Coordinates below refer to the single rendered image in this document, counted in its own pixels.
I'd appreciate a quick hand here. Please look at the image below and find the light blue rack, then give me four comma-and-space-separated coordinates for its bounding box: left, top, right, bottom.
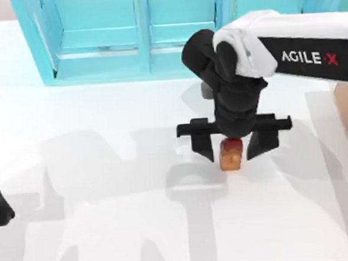
9, 0, 348, 89

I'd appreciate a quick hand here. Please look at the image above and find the brown bread loaf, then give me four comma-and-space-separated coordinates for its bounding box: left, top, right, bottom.
218, 137, 244, 172

